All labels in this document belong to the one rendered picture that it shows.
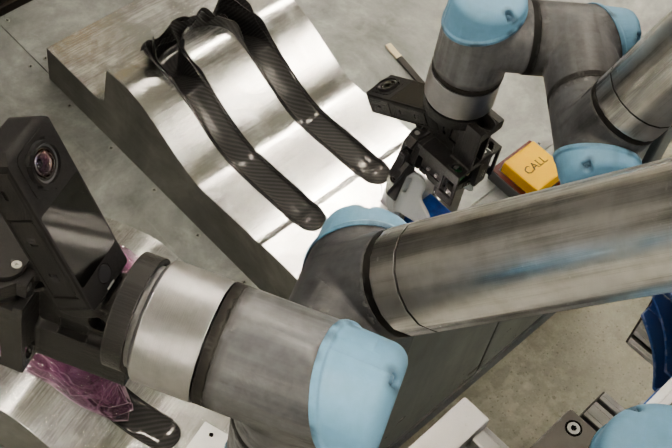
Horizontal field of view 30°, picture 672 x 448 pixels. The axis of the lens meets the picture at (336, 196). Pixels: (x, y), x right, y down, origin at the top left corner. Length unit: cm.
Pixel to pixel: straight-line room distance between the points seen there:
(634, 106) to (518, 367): 139
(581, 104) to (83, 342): 57
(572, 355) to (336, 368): 182
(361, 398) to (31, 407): 68
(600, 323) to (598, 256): 184
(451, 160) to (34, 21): 68
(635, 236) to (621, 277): 3
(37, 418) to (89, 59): 52
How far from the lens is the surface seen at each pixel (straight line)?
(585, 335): 254
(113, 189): 159
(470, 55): 123
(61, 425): 134
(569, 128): 117
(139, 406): 137
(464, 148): 133
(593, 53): 122
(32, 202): 68
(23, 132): 68
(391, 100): 138
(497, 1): 121
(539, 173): 164
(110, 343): 72
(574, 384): 247
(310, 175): 151
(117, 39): 167
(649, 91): 111
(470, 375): 231
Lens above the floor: 208
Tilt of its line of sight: 53 degrees down
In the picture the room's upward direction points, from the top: 12 degrees clockwise
